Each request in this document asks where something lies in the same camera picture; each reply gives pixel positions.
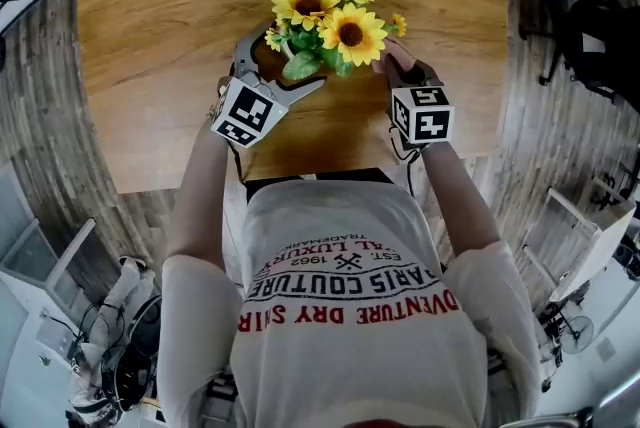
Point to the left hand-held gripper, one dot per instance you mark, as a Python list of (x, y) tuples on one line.
[(247, 113)]

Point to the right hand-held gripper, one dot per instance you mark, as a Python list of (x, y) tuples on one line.
[(425, 116)]

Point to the pink cloth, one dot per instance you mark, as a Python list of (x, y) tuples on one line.
[(397, 56)]

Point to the sunflower bouquet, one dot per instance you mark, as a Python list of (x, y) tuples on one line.
[(350, 33)]

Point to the person's right forearm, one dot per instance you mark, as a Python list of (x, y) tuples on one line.
[(460, 206)]

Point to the person's left forearm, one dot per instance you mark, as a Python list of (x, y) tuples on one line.
[(200, 206)]

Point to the person's left hand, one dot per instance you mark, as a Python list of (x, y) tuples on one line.
[(219, 96)]

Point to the person's black trousers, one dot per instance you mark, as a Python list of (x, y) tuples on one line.
[(350, 175)]

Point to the black office chair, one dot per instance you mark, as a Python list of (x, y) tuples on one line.
[(600, 46)]

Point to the person's white printed shirt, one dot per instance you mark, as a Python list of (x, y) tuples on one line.
[(350, 356)]

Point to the white glass cabinet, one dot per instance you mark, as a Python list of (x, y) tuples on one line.
[(30, 256)]

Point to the small floor fan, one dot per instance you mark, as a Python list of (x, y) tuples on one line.
[(577, 333)]

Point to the white desk frame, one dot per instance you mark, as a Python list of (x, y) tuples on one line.
[(600, 246)]

